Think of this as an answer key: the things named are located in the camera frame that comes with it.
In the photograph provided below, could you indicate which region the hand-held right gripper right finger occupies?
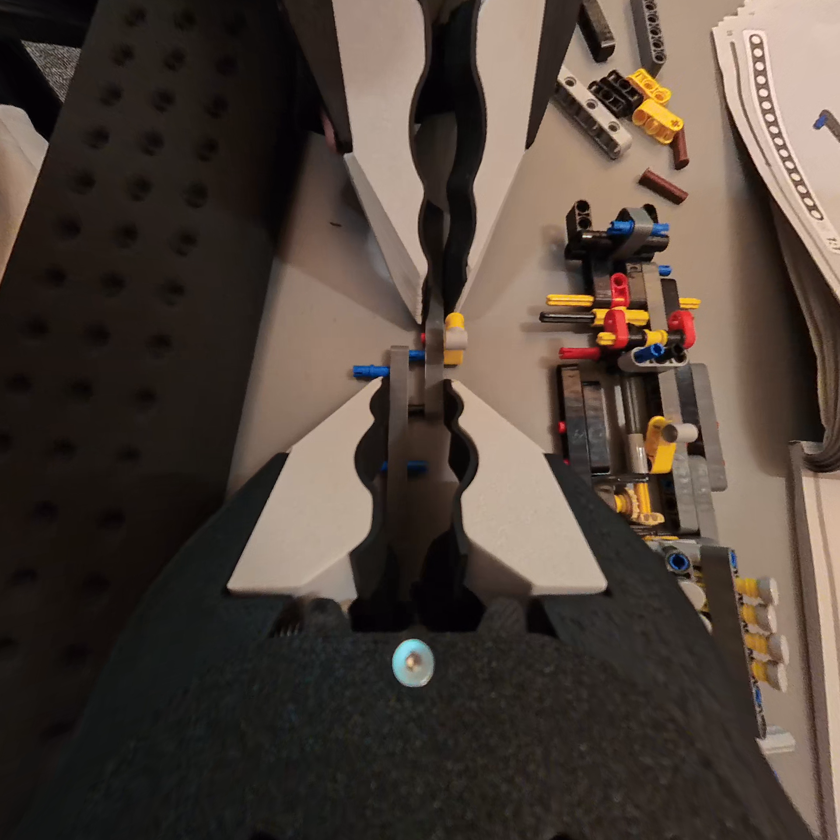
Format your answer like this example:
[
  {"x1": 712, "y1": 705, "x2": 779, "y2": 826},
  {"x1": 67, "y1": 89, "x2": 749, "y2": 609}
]
[{"x1": 445, "y1": 377, "x2": 608, "y2": 602}]

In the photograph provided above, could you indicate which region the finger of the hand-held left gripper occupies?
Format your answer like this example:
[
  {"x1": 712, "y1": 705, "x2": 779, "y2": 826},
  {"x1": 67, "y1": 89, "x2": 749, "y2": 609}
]
[
  {"x1": 445, "y1": 0, "x2": 549, "y2": 320},
  {"x1": 330, "y1": 0, "x2": 429, "y2": 327}
]

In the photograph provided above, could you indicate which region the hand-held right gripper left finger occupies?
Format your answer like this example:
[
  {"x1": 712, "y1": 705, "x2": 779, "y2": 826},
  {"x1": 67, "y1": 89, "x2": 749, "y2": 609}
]
[{"x1": 226, "y1": 379, "x2": 389, "y2": 599}]

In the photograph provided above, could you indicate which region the black lego beam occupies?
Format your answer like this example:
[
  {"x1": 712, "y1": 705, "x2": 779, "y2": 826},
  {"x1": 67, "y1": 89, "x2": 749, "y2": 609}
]
[{"x1": 577, "y1": 0, "x2": 618, "y2": 63}]

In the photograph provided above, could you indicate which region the long dark grey lego beam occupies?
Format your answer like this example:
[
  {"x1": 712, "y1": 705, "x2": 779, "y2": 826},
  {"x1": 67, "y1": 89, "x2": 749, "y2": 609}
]
[{"x1": 388, "y1": 346, "x2": 422, "y2": 585}]

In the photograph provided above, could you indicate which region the light grey lego beam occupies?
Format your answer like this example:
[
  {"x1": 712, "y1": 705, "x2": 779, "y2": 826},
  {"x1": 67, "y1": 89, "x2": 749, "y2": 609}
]
[{"x1": 554, "y1": 66, "x2": 632, "y2": 160}]

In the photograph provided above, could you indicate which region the black lego connector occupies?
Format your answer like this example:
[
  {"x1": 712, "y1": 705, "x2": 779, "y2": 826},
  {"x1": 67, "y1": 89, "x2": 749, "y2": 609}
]
[{"x1": 587, "y1": 69, "x2": 644, "y2": 119}]

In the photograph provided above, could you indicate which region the partly built lego chassis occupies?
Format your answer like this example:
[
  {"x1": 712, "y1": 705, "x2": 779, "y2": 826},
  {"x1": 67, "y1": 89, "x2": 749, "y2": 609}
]
[{"x1": 539, "y1": 200, "x2": 790, "y2": 756}]

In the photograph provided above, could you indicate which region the yellow lego connector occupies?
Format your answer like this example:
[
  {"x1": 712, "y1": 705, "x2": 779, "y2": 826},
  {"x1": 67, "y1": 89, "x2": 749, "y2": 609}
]
[{"x1": 626, "y1": 69, "x2": 685, "y2": 145}]

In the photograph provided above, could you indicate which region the dark grey short lego beam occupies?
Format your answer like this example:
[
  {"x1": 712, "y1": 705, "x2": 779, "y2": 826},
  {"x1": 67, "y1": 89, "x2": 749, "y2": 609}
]
[{"x1": 630, "y1": 0, "x2": 668, "y2": 78}]

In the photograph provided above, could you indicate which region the black dimpled mat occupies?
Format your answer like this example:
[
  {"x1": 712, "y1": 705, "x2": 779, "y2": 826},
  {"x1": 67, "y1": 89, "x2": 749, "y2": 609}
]
[{"x1": 0, "y1": 0, "x2": 329, "y2": 821}]

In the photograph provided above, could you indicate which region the open instruction booklet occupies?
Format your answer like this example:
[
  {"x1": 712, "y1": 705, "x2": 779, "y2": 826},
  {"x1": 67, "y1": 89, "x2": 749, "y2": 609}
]
[{"x1": 712, "y1": 0, "x2": 840, "y2": 840}]

